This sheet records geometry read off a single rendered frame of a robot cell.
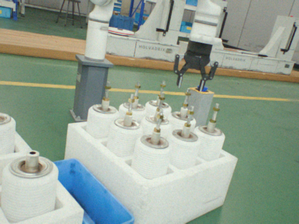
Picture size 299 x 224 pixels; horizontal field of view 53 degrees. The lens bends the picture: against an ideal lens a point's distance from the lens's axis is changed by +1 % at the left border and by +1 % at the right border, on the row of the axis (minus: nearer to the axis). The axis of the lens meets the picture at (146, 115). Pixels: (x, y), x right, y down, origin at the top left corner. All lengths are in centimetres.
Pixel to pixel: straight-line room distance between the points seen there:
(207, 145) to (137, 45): 229
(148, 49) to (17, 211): 270
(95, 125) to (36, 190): 38
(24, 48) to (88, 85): 145
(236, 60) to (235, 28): 436
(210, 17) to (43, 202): 66
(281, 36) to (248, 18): 347
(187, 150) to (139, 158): 14
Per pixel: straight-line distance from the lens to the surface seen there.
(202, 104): 114
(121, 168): 76
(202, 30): 92
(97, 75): 139
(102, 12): 140
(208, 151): 91
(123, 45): 304
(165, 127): 89
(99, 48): 139
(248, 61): 396
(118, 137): 81
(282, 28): 451
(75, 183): 92
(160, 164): 74
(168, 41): 332
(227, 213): 104
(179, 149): 81
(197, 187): 87
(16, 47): 278
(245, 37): 781
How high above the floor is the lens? 56
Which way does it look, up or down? 19 degrees down
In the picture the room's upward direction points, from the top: 11 degrees clockwise
